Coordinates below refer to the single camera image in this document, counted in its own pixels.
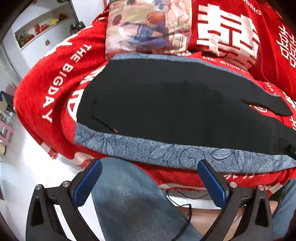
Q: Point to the yellow toy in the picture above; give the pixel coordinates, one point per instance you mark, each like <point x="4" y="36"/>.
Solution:
<point x="54" y="21"/>

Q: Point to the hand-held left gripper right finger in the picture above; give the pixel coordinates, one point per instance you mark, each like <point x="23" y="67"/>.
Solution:
<point x="212" y="182"/>

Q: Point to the red pillow with white character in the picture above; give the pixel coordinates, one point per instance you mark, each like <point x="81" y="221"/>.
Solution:
<point x="226" y="34"/>

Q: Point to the black stool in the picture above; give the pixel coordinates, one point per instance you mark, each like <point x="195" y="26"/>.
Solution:
<point x="5" y="104"/>

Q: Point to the black pants with grey trim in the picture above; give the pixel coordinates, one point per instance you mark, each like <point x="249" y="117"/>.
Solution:
<point x="173" y="104"/>

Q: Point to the white wall shelf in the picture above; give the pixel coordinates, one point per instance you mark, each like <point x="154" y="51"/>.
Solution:
<point x="44" y="34"/>

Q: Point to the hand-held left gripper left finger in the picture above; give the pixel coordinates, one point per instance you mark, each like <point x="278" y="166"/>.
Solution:
<point x="89" y="180"/>

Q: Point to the picture printed pillow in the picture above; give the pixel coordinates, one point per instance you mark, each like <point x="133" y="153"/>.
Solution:
<point x="148" y="27"/>

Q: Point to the red printed blanket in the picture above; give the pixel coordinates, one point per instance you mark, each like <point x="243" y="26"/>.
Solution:
<point x="57" y="104"/>

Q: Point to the dark fan stand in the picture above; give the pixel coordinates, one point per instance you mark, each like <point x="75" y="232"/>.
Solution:
<point x="77" y="20"/>

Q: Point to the pink stool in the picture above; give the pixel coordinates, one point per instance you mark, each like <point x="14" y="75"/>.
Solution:
<point x="5" y="134"/>

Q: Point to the red toy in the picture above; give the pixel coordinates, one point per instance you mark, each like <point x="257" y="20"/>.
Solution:
<point x="41" y="27"/>

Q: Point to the person's left leg in jeans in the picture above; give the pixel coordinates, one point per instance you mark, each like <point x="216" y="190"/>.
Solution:
<point x="131" y="199"/>

